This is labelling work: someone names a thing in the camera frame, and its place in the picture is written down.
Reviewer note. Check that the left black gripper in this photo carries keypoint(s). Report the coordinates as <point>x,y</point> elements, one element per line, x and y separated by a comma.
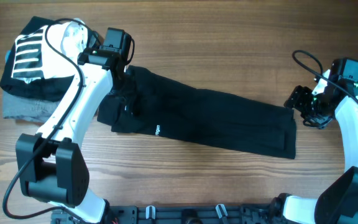
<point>123,89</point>

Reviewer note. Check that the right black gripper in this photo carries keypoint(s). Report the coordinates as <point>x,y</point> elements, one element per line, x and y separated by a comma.
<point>298,100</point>

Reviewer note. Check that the black t-shirt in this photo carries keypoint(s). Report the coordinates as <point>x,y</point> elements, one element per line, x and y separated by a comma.
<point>163,107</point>

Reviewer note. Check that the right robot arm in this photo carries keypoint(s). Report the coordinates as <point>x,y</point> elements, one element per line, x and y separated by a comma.
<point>334,97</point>

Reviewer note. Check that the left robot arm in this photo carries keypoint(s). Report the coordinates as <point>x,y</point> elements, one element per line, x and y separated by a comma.
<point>51,167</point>

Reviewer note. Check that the black folded garment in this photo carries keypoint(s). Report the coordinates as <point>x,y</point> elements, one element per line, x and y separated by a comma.
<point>50,89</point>

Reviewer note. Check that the white striped folded garment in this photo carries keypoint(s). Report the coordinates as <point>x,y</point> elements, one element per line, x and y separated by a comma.
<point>49,52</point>

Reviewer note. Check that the grey folded garment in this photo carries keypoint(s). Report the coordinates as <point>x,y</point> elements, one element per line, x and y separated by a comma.
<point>33,110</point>

